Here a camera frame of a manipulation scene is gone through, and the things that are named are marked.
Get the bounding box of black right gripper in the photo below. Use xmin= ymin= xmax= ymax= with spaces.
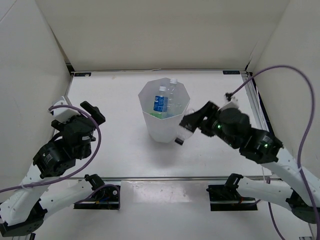
xmin=183 ymin=101 xmax=239 ymax=150

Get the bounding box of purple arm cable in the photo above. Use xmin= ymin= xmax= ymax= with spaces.
xmin=0 ymin=104 xmax=121 ymax=208
xmin=224 ymin=65 xmax=320 ymax=240

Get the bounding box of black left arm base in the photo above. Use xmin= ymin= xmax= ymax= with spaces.
xmin=73 ymin=180 xmax=121 ymax=211

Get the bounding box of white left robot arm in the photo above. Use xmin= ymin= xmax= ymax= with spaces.
xmin=0 ymin=99 xmax=120 ymax=238

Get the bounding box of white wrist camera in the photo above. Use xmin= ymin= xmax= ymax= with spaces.
xmin=220 ymin=92 xmax=239 ymax=111
xmin=48 ymin=96 xmax=80 ymax=124

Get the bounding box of blue Pocari Sweat bottle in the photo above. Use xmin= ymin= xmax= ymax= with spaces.
xmin=153 ymin=86 xmax=168 ymax=113

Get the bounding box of green plastic soda bottle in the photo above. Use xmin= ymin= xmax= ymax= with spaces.
xmin=150 ymin=112 xmax=164 ymax=119

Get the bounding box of clear unlabeled plastic bottle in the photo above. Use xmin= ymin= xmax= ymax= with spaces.
xmin=166 ymin=78 xmax=183 ymax=118

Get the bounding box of clear bottle black label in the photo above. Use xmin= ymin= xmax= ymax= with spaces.
xmin=173 ymin=108 xmax=197 ymax=146

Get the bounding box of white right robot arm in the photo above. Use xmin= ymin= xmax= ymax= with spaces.
xmin=175 ymin=101 xmax=320 ymax=224

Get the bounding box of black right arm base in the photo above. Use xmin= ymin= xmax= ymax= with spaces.
xmin=206 ymin=173 xmax=258 ymax=212

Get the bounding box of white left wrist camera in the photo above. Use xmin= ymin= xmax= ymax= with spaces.
xmin=48 ymin=96 xmax=80 ymax=124

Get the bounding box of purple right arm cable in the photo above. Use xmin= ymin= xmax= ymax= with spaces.
xmin=224 ymin=65 xmax=320 ymax=240

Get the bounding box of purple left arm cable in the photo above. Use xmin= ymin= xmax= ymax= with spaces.
xmin=0 ymin=104 xmax=121 ymax=208

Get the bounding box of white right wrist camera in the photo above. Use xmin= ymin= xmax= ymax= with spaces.
xmin=220 ymin=92 xmax=239 ymax=111

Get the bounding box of white octagonal plastic bin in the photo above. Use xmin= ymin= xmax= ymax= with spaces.
xmin=138 ymin=77 xmax=191 ymax=143

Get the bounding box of aluminium table edge rail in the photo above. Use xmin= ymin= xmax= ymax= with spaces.
xmin=67 ymin=175 xmax=230 ymax=181

